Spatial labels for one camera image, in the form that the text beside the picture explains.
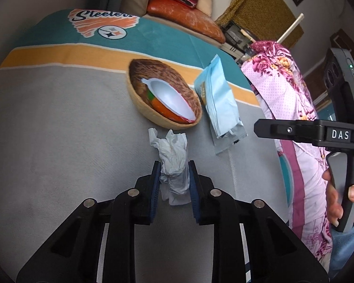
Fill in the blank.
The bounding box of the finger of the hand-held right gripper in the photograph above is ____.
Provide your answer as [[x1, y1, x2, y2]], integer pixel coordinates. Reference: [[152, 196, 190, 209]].
[[254, 119, 323, 147]]

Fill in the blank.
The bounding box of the teal round bin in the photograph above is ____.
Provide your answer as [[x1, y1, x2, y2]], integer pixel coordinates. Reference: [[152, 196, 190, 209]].
[[279, 153, 295, 210]]

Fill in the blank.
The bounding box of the teal grey printed blanket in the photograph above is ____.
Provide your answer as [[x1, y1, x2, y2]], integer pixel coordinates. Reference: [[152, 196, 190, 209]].
[[0, 8, 284, 283]]

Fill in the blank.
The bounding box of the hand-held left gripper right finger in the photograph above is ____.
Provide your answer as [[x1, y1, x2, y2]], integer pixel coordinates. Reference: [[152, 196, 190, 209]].
[[188, 160, 329, 283]]

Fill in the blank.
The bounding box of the black device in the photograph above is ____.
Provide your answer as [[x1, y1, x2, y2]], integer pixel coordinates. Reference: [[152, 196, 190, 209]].
[[224, 21, 254, 56]]

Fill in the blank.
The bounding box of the leopard print cloth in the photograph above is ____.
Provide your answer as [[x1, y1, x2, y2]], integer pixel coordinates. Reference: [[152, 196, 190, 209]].
[[215, 0, 304, 50]]

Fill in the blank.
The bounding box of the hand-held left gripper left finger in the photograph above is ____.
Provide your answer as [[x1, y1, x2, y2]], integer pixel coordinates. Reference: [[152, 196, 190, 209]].
[[16, 161, 163, 283]]

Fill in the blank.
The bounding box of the pink floral bedsheet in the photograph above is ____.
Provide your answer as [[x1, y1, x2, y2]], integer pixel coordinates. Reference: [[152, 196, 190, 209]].
[[240, 41, 337, 272]]

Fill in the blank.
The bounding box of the white stick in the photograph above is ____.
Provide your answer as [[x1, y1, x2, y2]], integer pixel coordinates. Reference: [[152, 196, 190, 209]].
[[276, 13, 304, 45]]

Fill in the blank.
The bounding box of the person's right hand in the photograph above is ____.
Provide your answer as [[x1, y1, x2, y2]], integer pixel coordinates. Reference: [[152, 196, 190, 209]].
[[322, 171, 354, 227]]

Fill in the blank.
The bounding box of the white tissue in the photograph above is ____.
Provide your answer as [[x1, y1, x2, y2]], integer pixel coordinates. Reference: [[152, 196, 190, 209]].
[[148, 128, 191, 206]]

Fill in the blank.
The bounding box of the orange seat cushion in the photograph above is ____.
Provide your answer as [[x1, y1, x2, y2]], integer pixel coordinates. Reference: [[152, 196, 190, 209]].
[[147, 0, 226, 43]]

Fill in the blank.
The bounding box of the light blue snack bag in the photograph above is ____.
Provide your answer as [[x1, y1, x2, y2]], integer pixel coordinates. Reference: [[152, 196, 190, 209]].
[[194, 54, 248, 155]]

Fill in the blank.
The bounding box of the orange and white plastic cup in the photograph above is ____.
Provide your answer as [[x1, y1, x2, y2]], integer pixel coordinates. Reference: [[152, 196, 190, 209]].
[[140, 78, 196, 124]]

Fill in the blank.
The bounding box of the beige pillow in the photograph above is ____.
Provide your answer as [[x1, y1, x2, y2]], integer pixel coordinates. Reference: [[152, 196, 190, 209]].
[[195, 0, 214, 15]]

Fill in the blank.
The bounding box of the woven brown basket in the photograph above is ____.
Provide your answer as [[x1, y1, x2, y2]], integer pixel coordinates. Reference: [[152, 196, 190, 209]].
[[127, 59, 202, 129]]

